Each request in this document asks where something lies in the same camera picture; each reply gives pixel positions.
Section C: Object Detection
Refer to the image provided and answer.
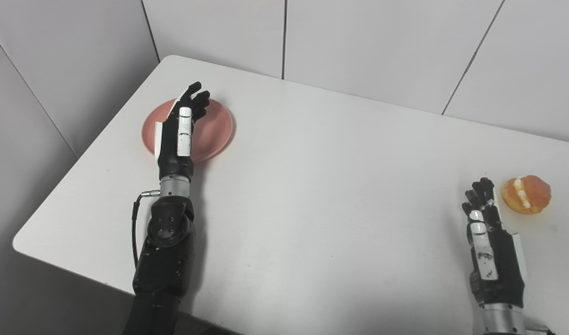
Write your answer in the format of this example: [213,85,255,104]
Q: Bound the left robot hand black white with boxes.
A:
[154,82,211,182]

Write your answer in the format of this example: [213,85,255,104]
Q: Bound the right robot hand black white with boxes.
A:
[462,177,529,309]

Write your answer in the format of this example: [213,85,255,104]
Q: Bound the pink round plate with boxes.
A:
[141,98,235,163]

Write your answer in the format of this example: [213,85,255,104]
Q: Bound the cream puff pastry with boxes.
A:
[501,175,552,215]

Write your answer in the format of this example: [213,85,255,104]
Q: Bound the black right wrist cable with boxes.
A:
[525,322,557,335]

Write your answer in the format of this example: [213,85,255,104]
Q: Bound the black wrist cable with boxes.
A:
[525,322,557,335]
[132,189,161,268]

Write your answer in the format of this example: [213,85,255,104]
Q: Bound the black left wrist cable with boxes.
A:
[132,189,161,268]

